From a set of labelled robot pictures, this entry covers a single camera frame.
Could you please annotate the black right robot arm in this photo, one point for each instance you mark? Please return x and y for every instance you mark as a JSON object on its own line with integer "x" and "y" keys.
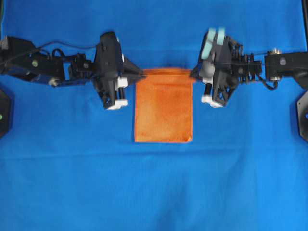
{"x": 269, "y": 72}

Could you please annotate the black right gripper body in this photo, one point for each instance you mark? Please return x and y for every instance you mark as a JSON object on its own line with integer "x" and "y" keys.
{"x": 218, "y": 87}

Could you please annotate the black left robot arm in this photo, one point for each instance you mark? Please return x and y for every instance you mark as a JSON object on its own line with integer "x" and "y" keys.
{"x": 21, "y": 59}

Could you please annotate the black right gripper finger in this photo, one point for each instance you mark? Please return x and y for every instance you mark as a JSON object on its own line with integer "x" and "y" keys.
{"x": 195, "y": 71}
{"x": 197, "y": 77}

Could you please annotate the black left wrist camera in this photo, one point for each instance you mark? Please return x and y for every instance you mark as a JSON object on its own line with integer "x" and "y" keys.
{"x": 109, "y": 39}

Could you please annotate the teal right wrist camera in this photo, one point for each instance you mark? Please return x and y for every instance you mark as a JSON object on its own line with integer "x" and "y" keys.
{"x": 212, "y": 44}

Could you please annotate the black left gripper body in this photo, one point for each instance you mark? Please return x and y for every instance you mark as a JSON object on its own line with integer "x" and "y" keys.
{"x": 108, "y": 67}

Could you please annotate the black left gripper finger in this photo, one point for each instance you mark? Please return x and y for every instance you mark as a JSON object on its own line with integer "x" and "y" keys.
{"x": 133, "y": 79}
{"x": 131, "y": 68}

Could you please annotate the black frame post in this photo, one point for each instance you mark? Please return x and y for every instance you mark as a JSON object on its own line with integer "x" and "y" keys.
{"x": 305, "y": 18}

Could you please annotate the orange microfiber towel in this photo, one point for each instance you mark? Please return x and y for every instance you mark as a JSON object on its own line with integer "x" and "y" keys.
{"x": 163, "y": 107}

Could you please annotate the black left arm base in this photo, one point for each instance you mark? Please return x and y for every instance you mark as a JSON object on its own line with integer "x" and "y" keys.
{"x": 5, "y": 113}

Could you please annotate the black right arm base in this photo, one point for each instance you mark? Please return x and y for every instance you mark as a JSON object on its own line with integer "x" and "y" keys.
{"x": 302, "y": 116}

